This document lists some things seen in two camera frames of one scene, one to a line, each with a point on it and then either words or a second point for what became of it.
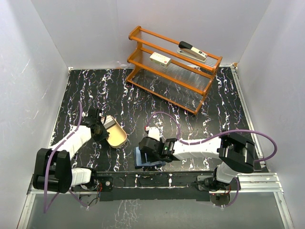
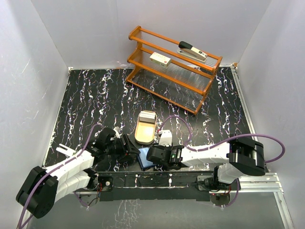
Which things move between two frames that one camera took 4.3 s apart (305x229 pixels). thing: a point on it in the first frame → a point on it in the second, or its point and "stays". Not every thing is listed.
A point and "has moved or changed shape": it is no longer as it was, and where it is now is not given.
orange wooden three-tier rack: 178,73 stays
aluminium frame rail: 263,182 stays
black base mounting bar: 146,186 stays
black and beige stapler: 187,49 stays
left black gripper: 104,135 → 130,148
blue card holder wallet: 138,163 has moved or changed shape
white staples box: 163,60 stays
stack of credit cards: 109,121 → 147,116
